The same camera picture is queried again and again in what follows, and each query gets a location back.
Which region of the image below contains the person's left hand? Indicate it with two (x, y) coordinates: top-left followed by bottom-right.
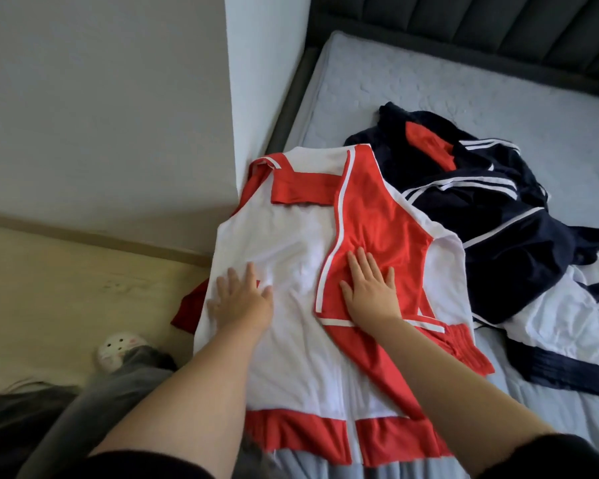
(208, 261), (276, 337)

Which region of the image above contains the person's right hand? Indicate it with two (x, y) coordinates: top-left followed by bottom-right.
(339, 246), (405, 337)

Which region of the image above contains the red and white jacket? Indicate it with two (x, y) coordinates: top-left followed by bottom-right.
(172, 144), (497, 467)

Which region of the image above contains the red and navy sports jacket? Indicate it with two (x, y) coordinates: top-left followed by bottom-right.
(344, 101), (599, 325)

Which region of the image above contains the white and navy garment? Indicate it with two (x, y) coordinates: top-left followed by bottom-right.
(474, 254), (599, 398)

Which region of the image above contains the grey quilted bed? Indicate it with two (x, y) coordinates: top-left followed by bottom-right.
(264, 31), (599, 479)

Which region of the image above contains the person's right forearm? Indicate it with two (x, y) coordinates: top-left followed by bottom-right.
(374, 319), (555, 475)

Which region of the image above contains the person's left forearm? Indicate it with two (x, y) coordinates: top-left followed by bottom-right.
(90, 324), (271, 479)

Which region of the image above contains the person's white clog shoe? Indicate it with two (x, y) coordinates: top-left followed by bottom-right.
(97, 332), (149, 373)

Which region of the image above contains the dark grey upholstered headboard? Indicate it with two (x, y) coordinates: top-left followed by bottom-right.
(307, 0), (599, 98)

